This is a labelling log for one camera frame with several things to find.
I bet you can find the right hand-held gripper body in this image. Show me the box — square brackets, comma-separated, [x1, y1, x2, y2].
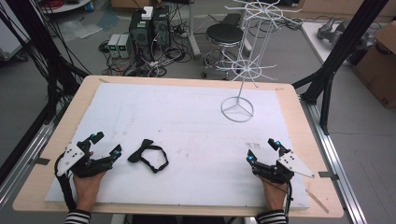
[252, 147, 316, 185]

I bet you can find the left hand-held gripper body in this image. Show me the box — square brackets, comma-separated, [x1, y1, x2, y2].
[56, 139, 114, 179]

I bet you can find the black bow tie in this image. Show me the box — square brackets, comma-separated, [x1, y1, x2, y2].
[127, 138, 170, 175]

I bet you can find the white wire display rack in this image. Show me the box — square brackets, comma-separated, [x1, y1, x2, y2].
[216, 0, 304, 123]

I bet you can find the person's left hand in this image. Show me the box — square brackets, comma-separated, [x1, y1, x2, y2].
[73, 171, 106, 214]

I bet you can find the person's right hand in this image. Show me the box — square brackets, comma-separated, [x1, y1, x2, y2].
[261, 178, 289, 213]

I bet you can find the black tape piece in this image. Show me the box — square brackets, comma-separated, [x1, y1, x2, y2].
[318, 171, 340, 182]
[29, 157, 51, 166]

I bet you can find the thin wooden stick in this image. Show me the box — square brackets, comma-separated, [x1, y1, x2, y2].
[305, 189, 330, 215]

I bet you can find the white foam mat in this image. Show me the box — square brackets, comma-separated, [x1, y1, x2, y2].
[45, 82, 311, 210]

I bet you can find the grey power supply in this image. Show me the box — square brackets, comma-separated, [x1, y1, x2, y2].
[118, 34, 134, 60]
[106, 33, 121, 59]

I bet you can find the electronic equipment on floor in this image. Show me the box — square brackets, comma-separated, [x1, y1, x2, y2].
[98, 12, 206, 78]

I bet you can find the clear plastic sheet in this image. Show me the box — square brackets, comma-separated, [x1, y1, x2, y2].
[58, 11, 120, 41]

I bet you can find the black computer tower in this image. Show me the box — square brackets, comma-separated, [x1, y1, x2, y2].
[151, 5, 172, 50]
[128, 10, 154, 61]

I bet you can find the black round stool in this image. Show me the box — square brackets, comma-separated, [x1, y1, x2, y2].
[201, 22, 248, 79]

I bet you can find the cardboard box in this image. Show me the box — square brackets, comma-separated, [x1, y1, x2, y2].
[352, 20, 396, 110]

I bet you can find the grey equipment case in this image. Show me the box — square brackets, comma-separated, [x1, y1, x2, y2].
[0, 0, 31, 62]

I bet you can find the white table leg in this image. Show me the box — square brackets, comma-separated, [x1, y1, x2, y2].
[186, 0, 203, 60]

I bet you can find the white box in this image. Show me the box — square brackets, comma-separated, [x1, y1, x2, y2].
[140, 6, 155, 21]

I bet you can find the white round table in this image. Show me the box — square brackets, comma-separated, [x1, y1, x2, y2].
[39, 0, 95, 15]

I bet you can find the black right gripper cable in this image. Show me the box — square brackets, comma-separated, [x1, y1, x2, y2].
[283, 181, 295, 217]

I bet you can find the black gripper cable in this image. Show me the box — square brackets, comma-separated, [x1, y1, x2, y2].
[283, 181, 295, 217]
[54, 153, 78, 213]

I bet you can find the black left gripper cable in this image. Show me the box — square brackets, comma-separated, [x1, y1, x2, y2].
[54, 153, 78, 213]

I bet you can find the aluminium rail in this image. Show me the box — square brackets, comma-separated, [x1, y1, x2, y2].
[0, 119, 62, 208]
[299, 97, 369, 224]

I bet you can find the black metal frame strut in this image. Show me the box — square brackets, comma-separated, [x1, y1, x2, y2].
[291, 0, 390, 135]
[5, 0, 90, 125]

